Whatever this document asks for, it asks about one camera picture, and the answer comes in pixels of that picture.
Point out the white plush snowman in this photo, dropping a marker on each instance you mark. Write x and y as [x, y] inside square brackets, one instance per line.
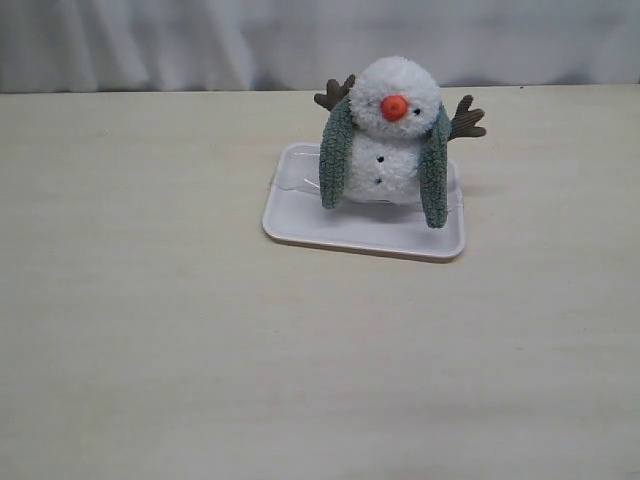
[398, 74]

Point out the white curtain backdrop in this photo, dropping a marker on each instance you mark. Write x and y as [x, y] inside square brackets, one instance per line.
[89, 46]

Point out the white plastic tray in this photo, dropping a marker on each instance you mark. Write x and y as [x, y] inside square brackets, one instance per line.
[293, 215]

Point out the green fleece scarf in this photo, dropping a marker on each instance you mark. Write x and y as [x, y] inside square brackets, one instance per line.
[390, 148]

